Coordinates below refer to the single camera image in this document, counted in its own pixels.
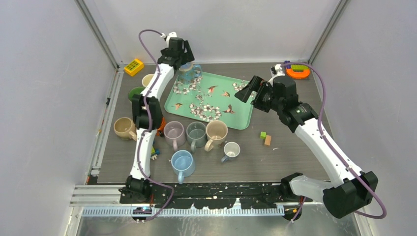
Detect beige teapot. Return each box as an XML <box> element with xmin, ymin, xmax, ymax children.
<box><xmin>113</xmin><ymin>117</ymin><xmax>137</xmax><ymax>141</ymax></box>

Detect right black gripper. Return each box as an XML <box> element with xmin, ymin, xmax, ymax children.
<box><xmin>235</xmin><ymin>75</ymin><xmax>283</xmax><ymax>113</ymax></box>

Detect grey mug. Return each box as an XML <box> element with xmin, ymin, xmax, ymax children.
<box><xmin>186</xmin><ymin>121</ymin><xmax>208</xmax><ymax>153</ymax></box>

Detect green floral tray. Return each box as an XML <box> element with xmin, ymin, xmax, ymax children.
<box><xmin>164</xmin><ymin>72</ymin><xmax>253</xmax><ymax>130</ymax></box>

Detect orange and green toy stack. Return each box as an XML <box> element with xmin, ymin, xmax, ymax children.
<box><xmin>285</xmin><ymin>64</ymin><xmax>310</xmax><ymax>79</ymax></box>

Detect cream plain mug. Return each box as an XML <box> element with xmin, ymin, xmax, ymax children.
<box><xmin>142</xmin><ymin>74</ymin><xmax>154</xmax><ymax>87</ymax></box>

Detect orange mug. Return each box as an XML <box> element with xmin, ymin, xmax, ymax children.
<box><xmin>156</xmin><ymin>117</ymin><xmax>167</xmax><ymax>137</ymax></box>

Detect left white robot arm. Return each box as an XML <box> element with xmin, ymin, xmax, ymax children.
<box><xmin>120</xmin><ymin>32</ymin><xmax>194</xmax><ymax>204</ymax></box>

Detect toy brick car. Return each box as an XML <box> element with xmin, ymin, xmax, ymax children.
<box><xmin>150</xmin><ymin>147</ymin><xmax>160</xmax><ymax>160</ymax></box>

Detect small blue-grey cup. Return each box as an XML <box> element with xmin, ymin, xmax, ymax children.
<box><xmin>221</xmin><ymin>142</ymin><xmax>240</xmax><ymax>163</ymax></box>

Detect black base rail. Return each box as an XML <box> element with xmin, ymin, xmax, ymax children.
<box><xmin>119</xmin><ymin>182</ymin><xmax>301</xmax><ymax>209</ymax></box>

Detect yellow toy block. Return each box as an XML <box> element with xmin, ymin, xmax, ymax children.
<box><xmin>124</xmin><ymin>59</ymin><xmax>145</xmax><ymax>77</ymax></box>

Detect tall floral mug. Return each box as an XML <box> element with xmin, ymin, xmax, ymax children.
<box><xmin>205</xmin><ymin>120</ymin><xmax>228</xmax><ymax>152</ymax></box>

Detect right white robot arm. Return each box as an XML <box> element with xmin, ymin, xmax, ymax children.
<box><xmin>235</xmin><ymin>63</ymin><xmax>378</xmax><ymax>218</ymax></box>

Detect lilac mug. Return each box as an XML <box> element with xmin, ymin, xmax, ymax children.
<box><xmin>163</xmin><ymin>121</ymin><xmax>186</xmax><ymax>151</ymax></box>

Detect light blue mug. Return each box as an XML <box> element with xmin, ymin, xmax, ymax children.
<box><xmin>171</xmin><ymin>150</ymin><xmax>196</xmax><ymax>184</ymax></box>

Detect wooden block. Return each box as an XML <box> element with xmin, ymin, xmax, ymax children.
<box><xmin>264</xmin><ymin>135</ymin><xmax>272</xmax><ymax>146</ymax></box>

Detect cream floral mug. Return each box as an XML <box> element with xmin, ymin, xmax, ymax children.
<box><xmin>128</xmin><ymin>87</ymin><xmax>145</xmax><ymax>101</ymax></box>

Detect green cube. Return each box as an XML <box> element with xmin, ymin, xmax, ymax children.
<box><xmin>260</xmin><ymin>131</ymin><xmax>267</xmax><ymax>139</ymax></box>

